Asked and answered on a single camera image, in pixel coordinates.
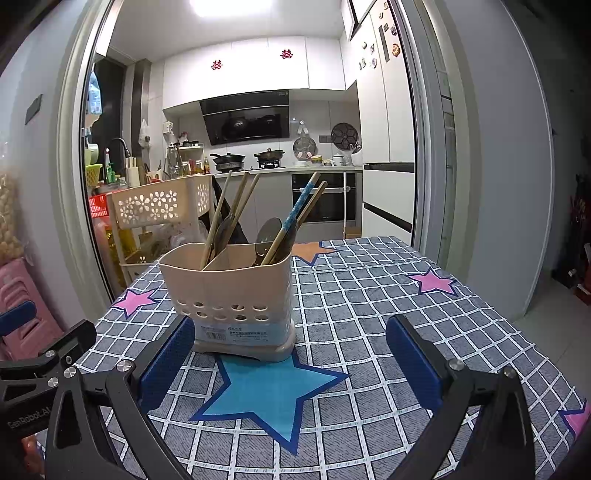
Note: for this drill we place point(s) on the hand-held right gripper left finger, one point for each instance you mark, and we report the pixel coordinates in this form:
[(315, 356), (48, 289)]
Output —
[(166, 360)]

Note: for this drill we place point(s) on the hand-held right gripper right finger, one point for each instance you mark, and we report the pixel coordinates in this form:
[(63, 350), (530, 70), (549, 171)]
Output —
[(411, 364)]

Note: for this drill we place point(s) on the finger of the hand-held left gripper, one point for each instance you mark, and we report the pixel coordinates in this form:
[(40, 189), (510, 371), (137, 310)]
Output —
[(18, 316), (74, 337)]

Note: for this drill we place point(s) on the beige plastic utensil holder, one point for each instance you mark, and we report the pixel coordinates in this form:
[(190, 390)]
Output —
[(231, 286)]

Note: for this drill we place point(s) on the blue patterned chopstick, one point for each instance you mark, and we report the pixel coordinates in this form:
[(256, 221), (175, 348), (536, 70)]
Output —
[(295, 212)]

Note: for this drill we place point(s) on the person's left hand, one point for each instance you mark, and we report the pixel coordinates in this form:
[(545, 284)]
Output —
[(32, 450)]

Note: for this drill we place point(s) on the stack of pink plastic stools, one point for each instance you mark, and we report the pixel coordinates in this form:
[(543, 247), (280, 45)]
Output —
[(27, 286)]

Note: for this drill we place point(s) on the grey checked star tablecloth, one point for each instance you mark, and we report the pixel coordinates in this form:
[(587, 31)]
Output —
[(369, 300)]

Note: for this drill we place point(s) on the clear bag of round nuts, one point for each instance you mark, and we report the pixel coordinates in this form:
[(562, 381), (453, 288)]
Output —
[(9, 221)]

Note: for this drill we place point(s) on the red plastic basket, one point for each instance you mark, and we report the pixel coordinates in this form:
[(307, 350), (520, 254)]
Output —
[(98, 206)]

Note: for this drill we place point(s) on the brown cardboard box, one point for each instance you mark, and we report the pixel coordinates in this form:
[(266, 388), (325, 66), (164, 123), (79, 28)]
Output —
[(353, 232)]

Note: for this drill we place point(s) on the black hanging cloth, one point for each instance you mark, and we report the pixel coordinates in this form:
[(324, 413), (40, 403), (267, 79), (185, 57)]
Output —
[(244, 230)]

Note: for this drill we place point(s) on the beige flower-cutout trolley rack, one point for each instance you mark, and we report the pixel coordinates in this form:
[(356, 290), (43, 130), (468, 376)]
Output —
[(157, 203)]

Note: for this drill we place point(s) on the green plastic basket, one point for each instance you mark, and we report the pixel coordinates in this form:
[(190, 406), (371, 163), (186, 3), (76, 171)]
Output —
[(92, 174)]

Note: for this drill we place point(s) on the black built-in oven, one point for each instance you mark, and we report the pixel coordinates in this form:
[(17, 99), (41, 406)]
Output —
[(332, 203)]

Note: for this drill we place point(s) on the grey kitchen base cabinet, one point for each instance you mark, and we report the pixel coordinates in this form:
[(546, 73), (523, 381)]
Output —
[(272, 203)]

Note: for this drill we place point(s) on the black kitchen faucet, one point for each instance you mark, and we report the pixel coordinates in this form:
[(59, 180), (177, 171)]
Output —
[(121, 139)]

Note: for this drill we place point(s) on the black wok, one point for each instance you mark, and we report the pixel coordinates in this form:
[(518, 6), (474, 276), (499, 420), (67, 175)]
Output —
[(228, 160)]

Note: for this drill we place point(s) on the white hanging plastic bag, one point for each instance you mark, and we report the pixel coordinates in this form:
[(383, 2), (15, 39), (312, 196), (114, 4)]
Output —
[(144, 134)]

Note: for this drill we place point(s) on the dark pot with lid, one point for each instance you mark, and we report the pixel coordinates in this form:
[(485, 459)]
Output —
[(269, 156)]

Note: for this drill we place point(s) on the blue hanging cloth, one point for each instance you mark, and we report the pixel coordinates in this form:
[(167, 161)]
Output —
[(94, 94)]

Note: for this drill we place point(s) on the round dark multi-well pan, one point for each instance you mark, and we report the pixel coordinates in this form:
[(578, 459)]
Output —
[(345, 136)]

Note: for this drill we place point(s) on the round metal steamer rack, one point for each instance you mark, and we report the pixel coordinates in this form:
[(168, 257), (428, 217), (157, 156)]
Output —
[(304, 147)]

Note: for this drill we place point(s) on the white refrigerator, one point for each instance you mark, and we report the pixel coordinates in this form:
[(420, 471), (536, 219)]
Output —
[(388, 115)]

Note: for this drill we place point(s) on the black range hood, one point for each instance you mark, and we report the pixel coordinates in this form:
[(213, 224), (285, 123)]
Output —
[(249, 122)]

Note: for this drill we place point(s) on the white upper kitchen cabinets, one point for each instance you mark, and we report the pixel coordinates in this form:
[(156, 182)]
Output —
[(254, 74)]

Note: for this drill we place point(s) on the cluster of fridge magnets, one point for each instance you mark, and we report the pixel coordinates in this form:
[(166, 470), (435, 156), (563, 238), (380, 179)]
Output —
[(395, 50)]

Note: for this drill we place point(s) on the white ceiling lamp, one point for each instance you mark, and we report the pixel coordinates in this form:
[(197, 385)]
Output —
[(217, 7)]

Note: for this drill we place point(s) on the dark wall switch panel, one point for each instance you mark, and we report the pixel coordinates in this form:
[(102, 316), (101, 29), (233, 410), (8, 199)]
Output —
[(33, 109)]

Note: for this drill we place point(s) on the white wall-mounted box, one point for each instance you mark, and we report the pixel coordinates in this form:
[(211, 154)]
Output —
[(167, 128)]

